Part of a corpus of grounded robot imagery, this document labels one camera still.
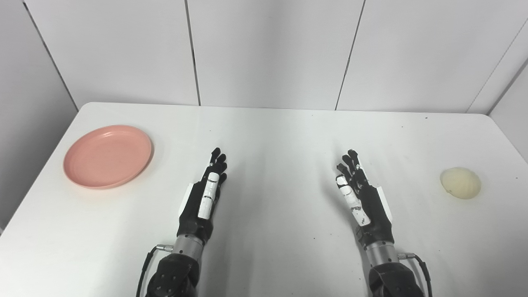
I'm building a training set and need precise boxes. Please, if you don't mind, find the pink round plate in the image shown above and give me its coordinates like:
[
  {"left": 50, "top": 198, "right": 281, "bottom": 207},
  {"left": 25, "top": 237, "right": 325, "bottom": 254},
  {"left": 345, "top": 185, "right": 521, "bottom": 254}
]
[{"left": 63, "top": 125, "right": 153, "bottom": 190}]

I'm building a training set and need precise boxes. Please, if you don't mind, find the cream steamed bun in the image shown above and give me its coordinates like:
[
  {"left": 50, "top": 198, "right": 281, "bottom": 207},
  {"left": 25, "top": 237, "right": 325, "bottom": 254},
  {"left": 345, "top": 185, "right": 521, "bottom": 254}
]
[{"left": 440, "top": 167, "right": 482, "bottom": 200}]

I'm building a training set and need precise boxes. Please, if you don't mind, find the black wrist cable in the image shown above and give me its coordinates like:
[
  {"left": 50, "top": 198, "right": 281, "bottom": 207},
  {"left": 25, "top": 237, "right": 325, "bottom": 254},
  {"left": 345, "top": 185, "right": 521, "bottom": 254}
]
[
  {"left": 398, "top": 252, "right": 433, "bottom": 297},
  {"left": 136, "top": 244, "right": 174, "bottom": 297}
]

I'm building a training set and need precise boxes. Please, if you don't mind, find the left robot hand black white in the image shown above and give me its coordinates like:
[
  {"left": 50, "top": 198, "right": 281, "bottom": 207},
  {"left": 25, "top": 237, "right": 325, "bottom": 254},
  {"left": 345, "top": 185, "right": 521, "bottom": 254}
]
[{"left": 178, "top": 147, "right": 228, "bottom": 245}]

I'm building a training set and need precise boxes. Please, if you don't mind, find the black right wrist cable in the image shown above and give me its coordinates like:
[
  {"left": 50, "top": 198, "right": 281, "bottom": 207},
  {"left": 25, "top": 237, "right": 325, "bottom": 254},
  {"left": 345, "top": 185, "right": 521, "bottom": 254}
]
[{"left": 398, "top": 252, "right": 433, "bottom": 297}]

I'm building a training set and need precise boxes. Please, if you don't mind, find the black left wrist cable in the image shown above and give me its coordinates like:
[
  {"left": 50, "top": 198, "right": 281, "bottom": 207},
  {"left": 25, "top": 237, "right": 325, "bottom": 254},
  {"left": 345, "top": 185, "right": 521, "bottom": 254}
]
[{"left": 136, "top": 244, "right": 174, "bottom": 297}]

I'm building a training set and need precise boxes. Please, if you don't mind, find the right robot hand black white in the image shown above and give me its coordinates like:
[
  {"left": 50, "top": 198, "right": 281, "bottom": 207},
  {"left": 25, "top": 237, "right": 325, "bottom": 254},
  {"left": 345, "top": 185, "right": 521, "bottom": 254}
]
[{"left": 336, "top": 149, "right": 395, "bottom": 248}]

